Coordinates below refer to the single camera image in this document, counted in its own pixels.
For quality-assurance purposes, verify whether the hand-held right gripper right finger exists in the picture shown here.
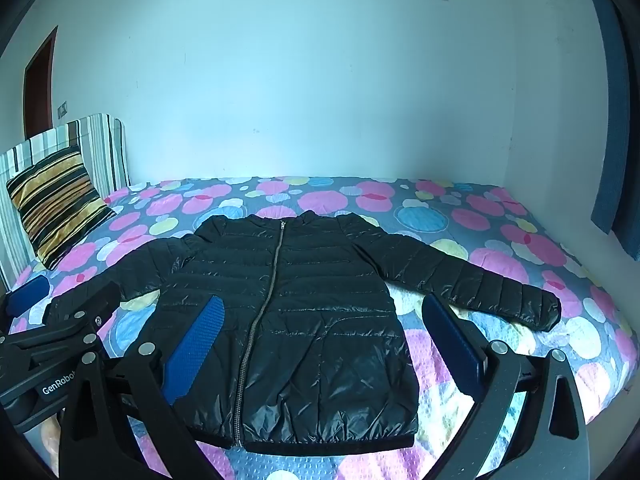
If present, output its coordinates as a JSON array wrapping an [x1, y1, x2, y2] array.
[[421, 294, 589, 480]]

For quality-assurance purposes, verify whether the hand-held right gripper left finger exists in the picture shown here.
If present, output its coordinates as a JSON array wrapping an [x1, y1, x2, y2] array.
[[57, 295, 226, 480]]

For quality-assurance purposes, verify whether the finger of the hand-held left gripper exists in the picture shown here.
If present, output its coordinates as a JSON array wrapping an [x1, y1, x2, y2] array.
[[42, 280, 122, 343], [2, 275, 52, 333]]

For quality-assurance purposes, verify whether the black puffer jacket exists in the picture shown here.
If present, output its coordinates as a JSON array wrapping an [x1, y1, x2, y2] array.
[[45, 212, 562, 453]]

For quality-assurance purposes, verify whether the striped pillow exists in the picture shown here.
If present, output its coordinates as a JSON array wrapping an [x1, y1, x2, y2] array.
[[6, 144, 117, 271]]

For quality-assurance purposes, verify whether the bed with dotted sheet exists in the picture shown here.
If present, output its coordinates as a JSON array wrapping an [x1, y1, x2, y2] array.
[[0, 175, 640, 480]]

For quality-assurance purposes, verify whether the striped headboard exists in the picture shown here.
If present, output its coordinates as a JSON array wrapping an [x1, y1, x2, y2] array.
[[0, 112, 132, 291]]

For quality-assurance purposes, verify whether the brown door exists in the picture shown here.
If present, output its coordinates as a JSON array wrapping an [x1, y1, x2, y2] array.
[[22, 25, 60, 141]]

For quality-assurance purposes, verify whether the blue curtain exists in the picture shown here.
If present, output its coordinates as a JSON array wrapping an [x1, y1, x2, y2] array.
[[582, 0, 640, 262]]

